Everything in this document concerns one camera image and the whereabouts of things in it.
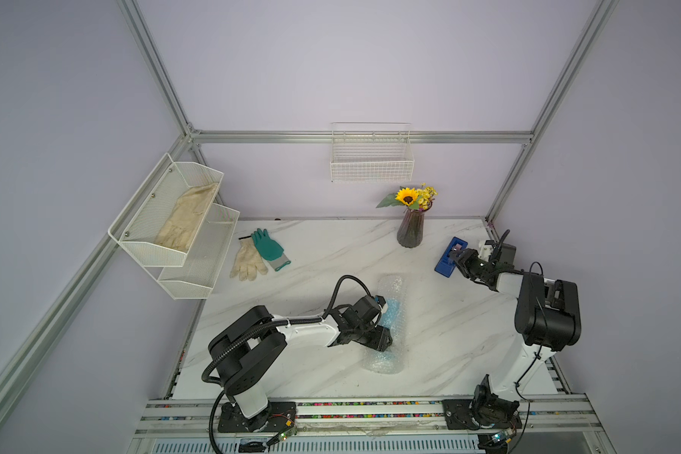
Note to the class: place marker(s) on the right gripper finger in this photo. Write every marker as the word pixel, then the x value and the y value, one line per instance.
pixel 501 246
pixel 461 257

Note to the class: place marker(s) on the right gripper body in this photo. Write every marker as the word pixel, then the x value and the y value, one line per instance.
pixel 479 269

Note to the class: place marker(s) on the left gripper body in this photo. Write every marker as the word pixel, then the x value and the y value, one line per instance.
pixel 371 337

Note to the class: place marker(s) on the blue plastic wine glass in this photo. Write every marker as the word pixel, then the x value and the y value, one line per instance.
pixel 391 325

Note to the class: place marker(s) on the clear bubble wrap sheet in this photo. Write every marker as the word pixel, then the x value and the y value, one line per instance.
pixel 394 289

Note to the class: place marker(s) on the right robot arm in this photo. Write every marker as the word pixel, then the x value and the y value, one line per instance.
pixel 547 319

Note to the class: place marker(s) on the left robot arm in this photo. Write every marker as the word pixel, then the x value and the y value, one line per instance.
pixel 243 352

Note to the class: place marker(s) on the blue tape dispenser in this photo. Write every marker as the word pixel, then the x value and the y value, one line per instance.
pixel 446 265

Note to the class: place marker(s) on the dark glass flower vase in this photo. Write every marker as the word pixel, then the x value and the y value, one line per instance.
pixel 411 231

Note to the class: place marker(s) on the sunflower bouquet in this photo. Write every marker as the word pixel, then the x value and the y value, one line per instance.
pixel 418 199

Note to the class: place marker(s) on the green work glove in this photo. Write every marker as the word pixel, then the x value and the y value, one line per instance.
pixel 270 250

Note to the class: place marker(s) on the beige work glove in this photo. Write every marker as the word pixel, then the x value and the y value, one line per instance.
pixel 248 263

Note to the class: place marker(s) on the lower white mesh shelf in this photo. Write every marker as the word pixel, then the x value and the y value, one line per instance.
pixel 197 278

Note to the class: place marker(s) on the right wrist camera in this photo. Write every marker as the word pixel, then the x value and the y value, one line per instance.
pixel 486 248

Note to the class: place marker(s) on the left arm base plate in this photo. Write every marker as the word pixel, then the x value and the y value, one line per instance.
pixel 255 417

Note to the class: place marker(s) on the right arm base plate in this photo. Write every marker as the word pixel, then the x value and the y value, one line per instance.
pixel 467 414

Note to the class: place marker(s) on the white wire wall basket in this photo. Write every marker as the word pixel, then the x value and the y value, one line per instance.
pixel 366 152

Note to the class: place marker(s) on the aluminium front rail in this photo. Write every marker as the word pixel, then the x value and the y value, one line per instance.
pixel 545 424

